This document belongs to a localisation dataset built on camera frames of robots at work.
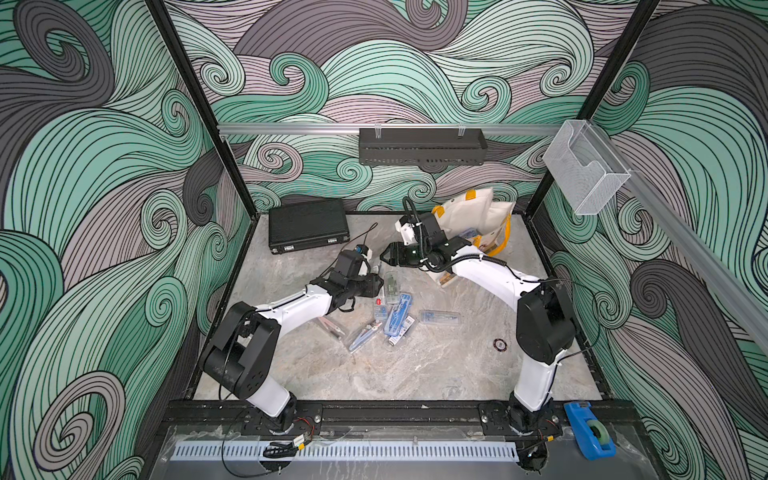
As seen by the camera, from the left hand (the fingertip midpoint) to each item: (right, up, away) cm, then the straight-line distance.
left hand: (377, 278), depth 89 cm
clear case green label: (+5, -4, +6) cm, 9 cm away
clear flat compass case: (+19, -12, +1) cm, 23 cm away
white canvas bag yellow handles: (+36, +20, +17) cm, 44 cm away
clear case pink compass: (-14, -15, -1) cm, 20 cm away
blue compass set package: (+6, -12, +1) cm, 13 cm away
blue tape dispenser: (+49, -33, -22) cm, 63 cm away
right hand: (+2, +6, -2) cm, 7 cm away
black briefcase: (-27, +17, +23) cm, 39 cm away
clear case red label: (+1, -9, +3) cm, 10 cm away
